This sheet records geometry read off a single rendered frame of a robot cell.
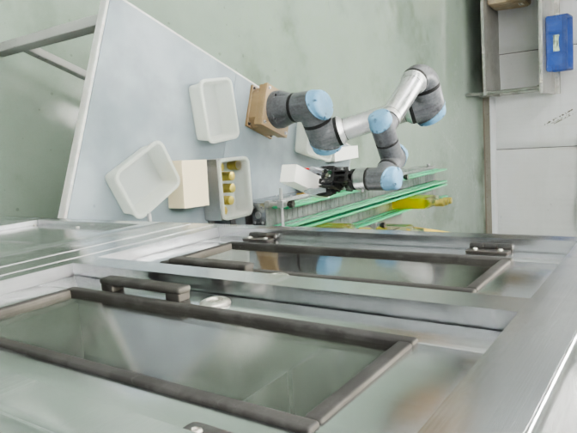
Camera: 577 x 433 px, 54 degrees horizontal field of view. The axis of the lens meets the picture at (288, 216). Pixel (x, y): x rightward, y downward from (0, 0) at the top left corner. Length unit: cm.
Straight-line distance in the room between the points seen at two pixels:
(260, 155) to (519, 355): 200
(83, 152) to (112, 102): 19
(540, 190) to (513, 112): 104
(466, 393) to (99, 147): 155
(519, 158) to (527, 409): 756
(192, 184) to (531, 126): 630
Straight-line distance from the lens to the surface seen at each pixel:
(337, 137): 224
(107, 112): 184
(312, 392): 44
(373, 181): 185
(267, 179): 240
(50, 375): 53
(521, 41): 794
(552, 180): 785
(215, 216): 207
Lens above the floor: 220
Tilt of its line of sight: 35 degrees down
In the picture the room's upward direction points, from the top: 91 degrees clockwise
